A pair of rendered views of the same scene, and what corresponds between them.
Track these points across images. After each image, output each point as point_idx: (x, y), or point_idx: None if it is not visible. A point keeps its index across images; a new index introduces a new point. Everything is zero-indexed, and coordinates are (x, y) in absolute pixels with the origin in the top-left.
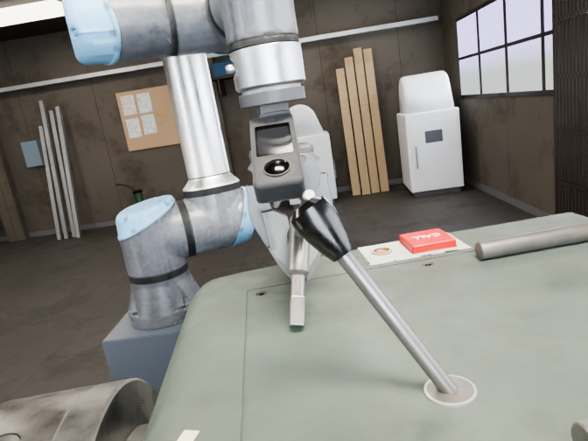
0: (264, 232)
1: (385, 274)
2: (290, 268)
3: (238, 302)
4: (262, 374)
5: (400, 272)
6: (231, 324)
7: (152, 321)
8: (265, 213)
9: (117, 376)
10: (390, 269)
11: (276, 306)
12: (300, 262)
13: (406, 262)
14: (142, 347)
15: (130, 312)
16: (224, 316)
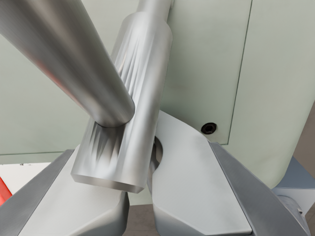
0: (228, 170)
1: (31, 129)
2: (162, 24)
3: (245, 112)
4: None
5: (9, 127)
6: (269, 37)
7: (284, 201)
8: (236, 225)
9: (297, 165)
10: (25, 143)
11: (193, 77)
12: (133, 26)
13: (5, 154)
14: (287, 180)
15: (303, 215)
16: (273, 71)
